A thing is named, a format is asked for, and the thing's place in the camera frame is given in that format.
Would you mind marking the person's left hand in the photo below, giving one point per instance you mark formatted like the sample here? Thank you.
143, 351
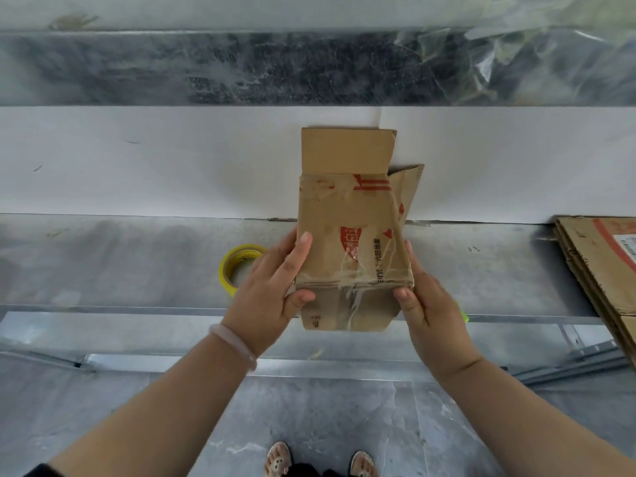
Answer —
258, 307

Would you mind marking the green utility knife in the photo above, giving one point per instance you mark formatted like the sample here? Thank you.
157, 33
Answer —
464, 315

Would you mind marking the white-labelled cardboard box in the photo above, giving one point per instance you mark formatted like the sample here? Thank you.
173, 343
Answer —
596, 263

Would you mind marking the small crumpled tape scrap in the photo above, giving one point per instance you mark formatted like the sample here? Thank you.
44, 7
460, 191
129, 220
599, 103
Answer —
72, 20

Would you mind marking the person's black trousers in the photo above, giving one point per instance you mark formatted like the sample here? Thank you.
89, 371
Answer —
318, 471

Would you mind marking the person's right forearm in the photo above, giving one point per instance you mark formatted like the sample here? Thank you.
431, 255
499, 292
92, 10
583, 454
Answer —
526, 427

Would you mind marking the large red-printed cardboard box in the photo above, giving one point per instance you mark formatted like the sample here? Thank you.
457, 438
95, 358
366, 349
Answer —
343, 153

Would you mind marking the person's black sleeve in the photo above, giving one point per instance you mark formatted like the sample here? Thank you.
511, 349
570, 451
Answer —
42, 470

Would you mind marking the pile of clear tape scraps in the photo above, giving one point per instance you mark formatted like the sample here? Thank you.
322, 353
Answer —
521, 49

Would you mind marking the person's right hand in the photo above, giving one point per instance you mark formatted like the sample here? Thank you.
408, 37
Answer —
442, 332

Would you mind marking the beige sandal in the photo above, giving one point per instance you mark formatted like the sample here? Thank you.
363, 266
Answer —
278, 459
362, 464

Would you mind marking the person's left forearm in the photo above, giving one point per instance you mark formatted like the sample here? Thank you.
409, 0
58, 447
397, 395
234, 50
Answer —
159, 417

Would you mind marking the yellow tape roll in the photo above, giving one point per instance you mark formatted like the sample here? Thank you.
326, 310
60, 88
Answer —
226, 273

